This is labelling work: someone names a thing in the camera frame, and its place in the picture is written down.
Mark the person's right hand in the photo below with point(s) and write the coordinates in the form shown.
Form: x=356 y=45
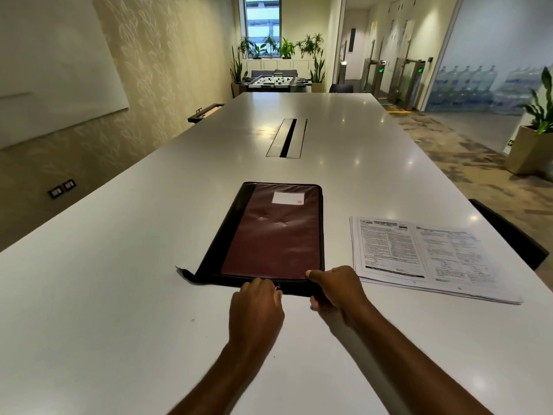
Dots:
x=343 y=293

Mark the person's left fingers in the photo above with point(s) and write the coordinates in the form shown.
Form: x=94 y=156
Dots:
x=258 y=286

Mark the person's right forearm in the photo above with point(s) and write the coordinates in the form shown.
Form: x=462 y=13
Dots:
x=406 y=367

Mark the person's right thumb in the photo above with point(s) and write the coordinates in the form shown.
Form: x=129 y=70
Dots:
x=316 y=303

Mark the white low cabinet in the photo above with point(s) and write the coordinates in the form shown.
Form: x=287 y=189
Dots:
x=298 y=64

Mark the group of water cooler bottles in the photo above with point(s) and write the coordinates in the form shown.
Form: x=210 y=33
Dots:
x=471 y=88

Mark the window with glass pane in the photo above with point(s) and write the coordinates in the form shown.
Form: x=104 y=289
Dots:
x=262 y=17

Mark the stack of printed paper sheets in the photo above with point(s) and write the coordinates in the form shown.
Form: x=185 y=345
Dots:
x=432 y=259

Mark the person's left hand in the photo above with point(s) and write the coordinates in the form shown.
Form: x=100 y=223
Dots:
x=255 y=317

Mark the tall snake plant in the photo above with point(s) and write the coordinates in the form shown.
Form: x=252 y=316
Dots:
x=236 y=71
x=318 y=73

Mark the beige square planter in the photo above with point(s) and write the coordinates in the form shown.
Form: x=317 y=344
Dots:
x=528 y=151

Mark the maroon leather zip folder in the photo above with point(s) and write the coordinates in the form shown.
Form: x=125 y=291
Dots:
x=272 y=237

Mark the person's left forearm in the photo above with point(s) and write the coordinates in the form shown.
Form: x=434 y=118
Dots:
x=224 y=380

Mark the white wall whiteboard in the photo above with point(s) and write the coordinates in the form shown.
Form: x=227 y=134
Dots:
x=52 y=69

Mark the black wall socket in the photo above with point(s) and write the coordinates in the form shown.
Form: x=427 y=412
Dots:
x=69 y=184
x=55 y=192

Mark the row of potted green plants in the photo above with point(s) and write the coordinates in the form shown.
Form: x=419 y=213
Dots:
x=285 y=48

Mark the foosball table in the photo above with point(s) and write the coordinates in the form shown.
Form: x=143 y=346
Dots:
x=275 y=80

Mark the green leafy floor plant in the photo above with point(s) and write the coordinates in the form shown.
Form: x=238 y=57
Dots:
x=542 y=105

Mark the black office chair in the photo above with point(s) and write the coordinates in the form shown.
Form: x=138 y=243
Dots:
x=509 y=235

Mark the metal turnstile gates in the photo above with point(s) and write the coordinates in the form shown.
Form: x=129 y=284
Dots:
x=404 y=79

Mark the dark chair backrest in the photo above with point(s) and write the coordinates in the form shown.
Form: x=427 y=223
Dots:
x=341 y=88

